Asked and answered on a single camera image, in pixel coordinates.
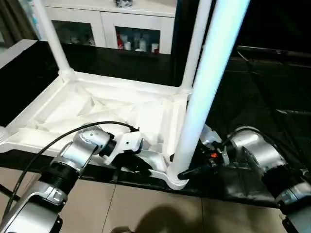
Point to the white plastic table top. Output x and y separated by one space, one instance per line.
97 109

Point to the white plastic table leg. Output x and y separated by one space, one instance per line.
196 43
213 72
52 36
2 134

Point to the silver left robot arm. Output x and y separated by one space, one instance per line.
82 145

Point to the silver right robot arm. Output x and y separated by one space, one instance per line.
262 153

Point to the black work mat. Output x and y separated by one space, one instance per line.
255 97

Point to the white canister red base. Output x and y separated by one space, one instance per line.
155 47

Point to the red labelled package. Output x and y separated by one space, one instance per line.
119 41

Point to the white glass-door cabinet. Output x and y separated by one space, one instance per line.
109 21

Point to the light blue plastic stand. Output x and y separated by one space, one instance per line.
35 17

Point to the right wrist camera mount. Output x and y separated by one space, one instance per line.
211 137

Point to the black metal rail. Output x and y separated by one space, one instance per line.
274 49

